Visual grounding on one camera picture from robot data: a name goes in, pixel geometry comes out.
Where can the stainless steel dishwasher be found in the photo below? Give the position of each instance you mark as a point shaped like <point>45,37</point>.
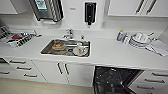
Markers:
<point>113,81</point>

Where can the small chrome sink knob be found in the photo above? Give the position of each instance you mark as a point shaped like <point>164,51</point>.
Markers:
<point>82,37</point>

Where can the chrome faucet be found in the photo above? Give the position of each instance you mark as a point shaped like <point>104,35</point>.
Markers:
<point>69,33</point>

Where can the white two-door sink cabinet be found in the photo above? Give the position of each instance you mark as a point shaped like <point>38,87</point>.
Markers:
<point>73,75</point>

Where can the black soap dispenser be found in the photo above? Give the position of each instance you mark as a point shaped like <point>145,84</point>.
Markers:
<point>90,12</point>

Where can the blue dish soap bottle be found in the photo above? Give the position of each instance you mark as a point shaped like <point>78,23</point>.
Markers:
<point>120,36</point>

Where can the steel sink basin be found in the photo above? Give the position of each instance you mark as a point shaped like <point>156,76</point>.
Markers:
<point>46,50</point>

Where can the white container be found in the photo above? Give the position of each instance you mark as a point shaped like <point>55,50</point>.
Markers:
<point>126,39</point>

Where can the grey paper towel dispenser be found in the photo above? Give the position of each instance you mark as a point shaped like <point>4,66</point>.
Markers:
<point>45,9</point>

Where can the stack of white dishes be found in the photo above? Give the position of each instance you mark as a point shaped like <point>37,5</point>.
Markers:
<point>140,40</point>

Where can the white drawer stack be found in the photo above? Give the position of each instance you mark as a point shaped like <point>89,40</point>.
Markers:
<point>23,70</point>
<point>151,83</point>

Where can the white cloth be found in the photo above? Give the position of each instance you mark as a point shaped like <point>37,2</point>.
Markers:
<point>159,47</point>

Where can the black built-in microwave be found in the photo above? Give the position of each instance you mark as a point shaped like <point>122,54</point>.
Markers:
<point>2,60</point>

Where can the white wall outlet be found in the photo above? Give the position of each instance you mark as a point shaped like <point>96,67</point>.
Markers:
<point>103,24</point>

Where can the small wall label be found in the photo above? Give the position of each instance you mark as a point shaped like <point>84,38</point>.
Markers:
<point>72,8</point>

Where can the white wall cabinet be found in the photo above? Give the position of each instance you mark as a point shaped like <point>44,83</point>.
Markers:
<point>6,6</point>
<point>126,7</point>

